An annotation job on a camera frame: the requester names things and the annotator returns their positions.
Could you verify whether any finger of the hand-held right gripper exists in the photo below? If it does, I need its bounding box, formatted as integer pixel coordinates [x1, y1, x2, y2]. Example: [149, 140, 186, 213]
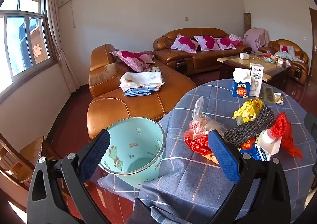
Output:
[304, 112, 317, 140]

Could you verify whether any wooden coffee table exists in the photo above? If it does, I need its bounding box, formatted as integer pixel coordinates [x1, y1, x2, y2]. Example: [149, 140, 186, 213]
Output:
[216, 52, 291, 86]

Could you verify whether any red plastic bag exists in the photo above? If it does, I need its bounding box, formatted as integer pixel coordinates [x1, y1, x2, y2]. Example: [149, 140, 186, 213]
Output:
[184, 129, 220, 165]

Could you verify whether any light blue cloth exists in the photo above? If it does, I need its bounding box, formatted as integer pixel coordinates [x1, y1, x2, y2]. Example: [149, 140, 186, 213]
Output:
[275, 51, 301, 62]

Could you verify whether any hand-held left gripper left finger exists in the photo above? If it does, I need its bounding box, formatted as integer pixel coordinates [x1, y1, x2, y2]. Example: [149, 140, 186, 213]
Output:
[27, 129, 117, 224]

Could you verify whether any brown leather chaise sofa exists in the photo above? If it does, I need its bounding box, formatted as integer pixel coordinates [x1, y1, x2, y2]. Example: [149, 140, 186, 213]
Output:
[87, 44, 197, 139]

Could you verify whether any blue plaid tablecloth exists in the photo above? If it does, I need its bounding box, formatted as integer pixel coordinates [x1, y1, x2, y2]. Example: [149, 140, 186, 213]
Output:
[98, 78, 317, 224]

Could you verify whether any folded blue cloth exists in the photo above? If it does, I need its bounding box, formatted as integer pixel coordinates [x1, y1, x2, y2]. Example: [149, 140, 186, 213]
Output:
[124, 85, 162, 97]

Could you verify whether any window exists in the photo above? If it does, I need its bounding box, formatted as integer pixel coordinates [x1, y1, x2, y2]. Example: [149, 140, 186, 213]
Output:
[0, 0, 57, 102]

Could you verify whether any folded white cloth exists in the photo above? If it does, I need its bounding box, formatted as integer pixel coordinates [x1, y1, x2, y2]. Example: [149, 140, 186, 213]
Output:
[119, 71, 165, 91]

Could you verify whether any brown leather armchair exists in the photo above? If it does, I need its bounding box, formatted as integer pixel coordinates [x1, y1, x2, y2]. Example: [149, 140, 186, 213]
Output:
[258, 39, 309, 85]

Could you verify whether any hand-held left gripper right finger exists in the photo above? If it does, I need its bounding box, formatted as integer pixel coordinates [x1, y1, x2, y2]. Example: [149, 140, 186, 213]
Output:
[207, 129, 291, 224]

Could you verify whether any pink floral pillow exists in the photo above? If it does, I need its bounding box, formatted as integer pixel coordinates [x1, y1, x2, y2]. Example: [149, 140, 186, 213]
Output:
[214, 37, 237, 50]
[170, 33, 200, 53]
[110, 50, 155, 73]
[194, 35, 220, 51]

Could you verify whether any red foam net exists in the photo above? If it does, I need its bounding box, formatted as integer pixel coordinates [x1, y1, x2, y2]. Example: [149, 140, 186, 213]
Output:
[270, 112, 304, 162]

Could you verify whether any pink cloth cover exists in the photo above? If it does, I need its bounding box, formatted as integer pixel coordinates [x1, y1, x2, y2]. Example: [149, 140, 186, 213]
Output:
[243, 27, 270, 47]

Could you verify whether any blue milk carton white cap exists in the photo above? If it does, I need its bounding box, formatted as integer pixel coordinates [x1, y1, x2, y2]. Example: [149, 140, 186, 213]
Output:
[238, 129, 283, 162]

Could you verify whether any clear plastic bag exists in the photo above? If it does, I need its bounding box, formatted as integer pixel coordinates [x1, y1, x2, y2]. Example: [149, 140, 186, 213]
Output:
[189, 96, 228, 138]

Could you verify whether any clear patterned snack wrapper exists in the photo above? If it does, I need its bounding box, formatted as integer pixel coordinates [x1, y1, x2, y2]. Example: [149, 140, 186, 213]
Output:
[261, 87, 275, 104]

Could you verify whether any beige curtain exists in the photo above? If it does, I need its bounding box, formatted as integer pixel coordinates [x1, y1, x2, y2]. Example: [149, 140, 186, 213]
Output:
[23, 0, 80, 93]

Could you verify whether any wooden chair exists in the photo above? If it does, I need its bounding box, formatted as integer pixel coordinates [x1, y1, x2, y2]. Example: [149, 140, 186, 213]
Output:
[0, 135, 62, 197]

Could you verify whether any folded pink blanket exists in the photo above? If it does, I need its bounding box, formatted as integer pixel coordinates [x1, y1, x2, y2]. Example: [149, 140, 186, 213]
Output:
[229, 34, 244, 46]

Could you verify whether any small white orange box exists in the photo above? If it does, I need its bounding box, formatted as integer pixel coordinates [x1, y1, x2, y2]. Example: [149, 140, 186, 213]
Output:
[274, 92, 285, 106]

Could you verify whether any mint green trash bin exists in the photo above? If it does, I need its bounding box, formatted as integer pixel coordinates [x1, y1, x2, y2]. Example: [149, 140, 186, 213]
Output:
[98, 117, 166, 188]

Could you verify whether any yellow plastic wrapper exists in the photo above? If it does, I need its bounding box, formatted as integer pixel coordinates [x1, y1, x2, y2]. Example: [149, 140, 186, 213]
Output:
[232, 98, 264, 125]

